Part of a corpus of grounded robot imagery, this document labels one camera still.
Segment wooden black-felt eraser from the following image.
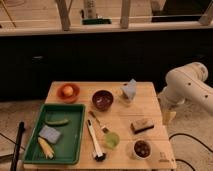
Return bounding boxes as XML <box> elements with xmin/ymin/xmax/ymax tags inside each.
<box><xmin>130</xmin><ymin>119</ymin><xmax>154</xmax><ymax>134</ymax></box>

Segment purple bowl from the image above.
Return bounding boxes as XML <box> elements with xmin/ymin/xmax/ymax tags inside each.
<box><xmin>92</xmin><ymin>90</ymin><xmax>114</xmax><ymax>111</ymax></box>

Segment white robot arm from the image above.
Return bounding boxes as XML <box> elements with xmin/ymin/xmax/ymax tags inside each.
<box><xmin>157</xmin><ymin>62</ymin><xmax>213</xmax><ymax>125</ymax></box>

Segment orange bowl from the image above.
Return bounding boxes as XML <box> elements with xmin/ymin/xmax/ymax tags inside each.
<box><xmin>57</xmin><ymin>83</ymin><xmax>80</xmax><ymax>103</ymax></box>

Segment white cup with dark contents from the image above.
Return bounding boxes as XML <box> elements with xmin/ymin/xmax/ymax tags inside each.
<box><xmin>132</xmin><ymin>140</ymin><xmax>151</xmax><ymax>160</ymax></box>

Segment blue folded cloth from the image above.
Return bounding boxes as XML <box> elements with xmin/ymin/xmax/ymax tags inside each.
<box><xmin>121</xmin><ymin>79</ymin><xmax>136</xmax><ymax>101</ymax></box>

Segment green-headed spoon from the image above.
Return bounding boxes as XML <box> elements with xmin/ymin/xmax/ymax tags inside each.
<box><xmin>89</xmin><ymin>111</ymin><xmax>120</xmax><ymax>149</ymax></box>

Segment peach fruit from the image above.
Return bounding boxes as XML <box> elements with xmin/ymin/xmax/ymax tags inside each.
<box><xmin>62</xmin><ymin>86</ymin><xmax>74</xmax><ymax>97</ymax></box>

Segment green cucumber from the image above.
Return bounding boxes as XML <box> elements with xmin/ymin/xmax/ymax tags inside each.
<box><xmin>45</xmin><ymin>118</ymin><xmax>69</xmax><ymax>126</ymax></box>

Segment green plastic tray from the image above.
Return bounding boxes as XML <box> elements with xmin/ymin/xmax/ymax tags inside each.
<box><xmin>23</xmin><ymin>104</ymin><xmax>85</xmax><ymax>165</ymax></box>

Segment blue sponge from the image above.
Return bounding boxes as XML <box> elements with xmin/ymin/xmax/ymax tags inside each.
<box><xmin>39</xmin><ymin>125</ymin><xmax>61</xmax><ymax>144</ymax></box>

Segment yellow corn cob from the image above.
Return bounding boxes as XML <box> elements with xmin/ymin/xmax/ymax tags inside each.
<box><xmin>38</xmin><ymin>137</ymin><xmax>54</xmax><ymax>159</ymax></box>

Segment black pole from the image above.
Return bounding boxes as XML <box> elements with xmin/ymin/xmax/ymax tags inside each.
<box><xmin>10</xmin><ymin>122</ymin><xmax>25</xmax><ymax>171</ymax></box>

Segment black cable on floor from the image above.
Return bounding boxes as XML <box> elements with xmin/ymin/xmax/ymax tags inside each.
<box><xmin>168</xmin><ymin>132</ymin><xmax>213</xmax><ymax>171</ymax></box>

